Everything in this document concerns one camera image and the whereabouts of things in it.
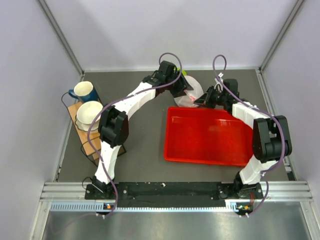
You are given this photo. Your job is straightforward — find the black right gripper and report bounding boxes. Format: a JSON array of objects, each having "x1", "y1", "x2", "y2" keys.
[{"x1": 193, "y1": 85, "x2": 227, "y2": 110}]

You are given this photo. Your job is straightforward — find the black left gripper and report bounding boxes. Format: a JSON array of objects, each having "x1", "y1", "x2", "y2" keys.
[{"x1": 165, "y1": 69, "x2": 193, "y2": 98}]

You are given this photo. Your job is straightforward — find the white mesh laundry bag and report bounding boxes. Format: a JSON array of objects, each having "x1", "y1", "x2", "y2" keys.
[{"x1": 174, "y1": 75, "x2": 204, "y2": 108}]

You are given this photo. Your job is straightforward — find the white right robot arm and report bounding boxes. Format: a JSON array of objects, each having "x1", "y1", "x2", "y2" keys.
[{"x1": 194, "y1": 78, "x2": 292, "y2": 198}]

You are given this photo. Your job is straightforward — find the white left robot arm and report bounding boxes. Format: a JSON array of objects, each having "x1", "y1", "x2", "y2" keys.
[{"x1": 85, "y1": 60, "x2": 192, "y2": 200}]

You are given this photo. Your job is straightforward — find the green plastic bowl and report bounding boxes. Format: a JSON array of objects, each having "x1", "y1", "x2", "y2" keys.
[{"x1": 177, "y1": 68, "x2": 187, "y2": 76}]

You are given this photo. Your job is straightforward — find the red plastic tray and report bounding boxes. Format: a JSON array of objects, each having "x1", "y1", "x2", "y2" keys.
[{"x1": 164, "y1": 107, "x2": 253, "y2": 167}]

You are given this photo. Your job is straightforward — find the white ceramic bowl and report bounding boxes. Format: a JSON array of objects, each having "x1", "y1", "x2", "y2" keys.
[{"x1": 76, "y1": 101, "x2": 103, "y2": 124}]

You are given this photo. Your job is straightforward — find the blue mug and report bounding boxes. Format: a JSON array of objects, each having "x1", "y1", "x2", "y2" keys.
[{"x1": 67, "y1": 81, "x2": 99, "y2": 103}]

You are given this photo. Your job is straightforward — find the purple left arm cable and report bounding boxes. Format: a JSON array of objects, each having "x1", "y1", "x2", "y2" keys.
[{"x1": 86, "y1": 52, "x2": 183, "y2": 218}]

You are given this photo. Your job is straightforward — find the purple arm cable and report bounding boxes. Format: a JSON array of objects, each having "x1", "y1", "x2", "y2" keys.
[
  {"x1": 86, "y1": 52, "x2": 183, "y2": 218},
  {"x1": 212, "y1": 54, "x2": 287, "y2": 218}
]

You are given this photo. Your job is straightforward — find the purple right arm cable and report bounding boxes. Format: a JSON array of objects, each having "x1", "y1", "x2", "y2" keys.
[{"x1": 212, "y1": 54, "x2": 287, "y2": 218}]

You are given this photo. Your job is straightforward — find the wooden wire rack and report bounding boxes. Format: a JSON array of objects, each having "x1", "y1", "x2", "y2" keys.
[{"x1": 61, "y1": 92, "x2": 127, "y2": 167}]

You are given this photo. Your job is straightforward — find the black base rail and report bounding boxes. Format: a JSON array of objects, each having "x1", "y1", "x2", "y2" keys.
[{"x1": 84, "y1": 181, "x2": 265, "y2": 208}]

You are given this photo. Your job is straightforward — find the aluminium frame rail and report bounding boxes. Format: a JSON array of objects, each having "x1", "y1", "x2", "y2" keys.
[{"x1": 40, "y1": 181, "x2": 313, "y2": 213}]

